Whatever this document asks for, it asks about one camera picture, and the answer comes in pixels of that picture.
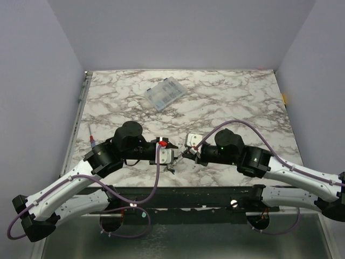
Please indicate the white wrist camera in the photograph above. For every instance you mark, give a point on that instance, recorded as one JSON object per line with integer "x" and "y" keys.
{"x": 166, "y": 156}
{"x": 191, "y": 141}

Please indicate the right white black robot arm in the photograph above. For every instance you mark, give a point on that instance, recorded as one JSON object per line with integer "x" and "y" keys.
{"x": 303, "y": 187}

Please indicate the red blue screwdriver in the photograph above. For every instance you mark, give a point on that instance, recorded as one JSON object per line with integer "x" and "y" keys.
{"x": 91, "y": 139}

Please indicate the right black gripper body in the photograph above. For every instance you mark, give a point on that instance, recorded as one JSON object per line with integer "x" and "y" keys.
{"x": 199, "y": 154}

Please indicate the clear plastic organizer box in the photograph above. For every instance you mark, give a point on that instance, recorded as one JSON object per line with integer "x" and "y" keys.
{"x": 165, "y": 93}

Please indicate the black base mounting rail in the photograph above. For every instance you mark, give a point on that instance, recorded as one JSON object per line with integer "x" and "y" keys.
{"x": 203, "y": 205}

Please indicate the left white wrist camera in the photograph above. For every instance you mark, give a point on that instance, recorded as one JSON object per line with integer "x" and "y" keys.
{"x": 166, "y": 156}

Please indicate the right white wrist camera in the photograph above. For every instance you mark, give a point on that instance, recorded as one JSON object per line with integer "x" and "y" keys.
{"x": 191, "y": 141}

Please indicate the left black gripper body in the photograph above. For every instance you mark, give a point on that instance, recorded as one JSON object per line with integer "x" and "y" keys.
{"x": 146, "y": 149}

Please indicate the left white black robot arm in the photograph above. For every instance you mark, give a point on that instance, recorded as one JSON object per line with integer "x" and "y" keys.
{"x": 80, "y": 191}

